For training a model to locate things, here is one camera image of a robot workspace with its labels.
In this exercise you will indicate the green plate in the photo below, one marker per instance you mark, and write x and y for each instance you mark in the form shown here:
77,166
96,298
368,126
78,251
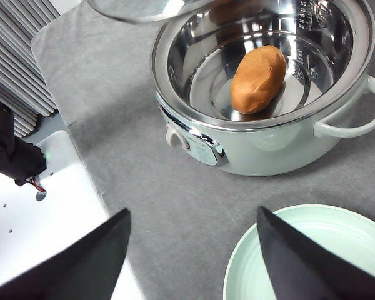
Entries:
344,232

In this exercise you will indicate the grey table mat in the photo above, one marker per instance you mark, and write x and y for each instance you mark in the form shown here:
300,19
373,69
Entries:
186,212

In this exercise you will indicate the glass pot lid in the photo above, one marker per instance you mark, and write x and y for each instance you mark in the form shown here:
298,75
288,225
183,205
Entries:
147,11

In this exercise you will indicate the grey ribbed panel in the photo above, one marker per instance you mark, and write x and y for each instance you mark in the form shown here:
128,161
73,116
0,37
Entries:
22,84

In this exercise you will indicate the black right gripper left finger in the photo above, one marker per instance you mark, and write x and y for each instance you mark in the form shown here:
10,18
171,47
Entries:
88,270

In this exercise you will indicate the green electric steamer pot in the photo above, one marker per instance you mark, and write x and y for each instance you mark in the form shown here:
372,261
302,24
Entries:
326,92

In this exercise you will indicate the brown potato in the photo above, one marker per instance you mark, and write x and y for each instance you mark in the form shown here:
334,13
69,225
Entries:
257,78

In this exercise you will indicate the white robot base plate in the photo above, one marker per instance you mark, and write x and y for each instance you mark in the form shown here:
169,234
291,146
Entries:
48,212

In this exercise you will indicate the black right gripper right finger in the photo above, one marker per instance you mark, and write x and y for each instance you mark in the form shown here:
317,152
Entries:
302,269

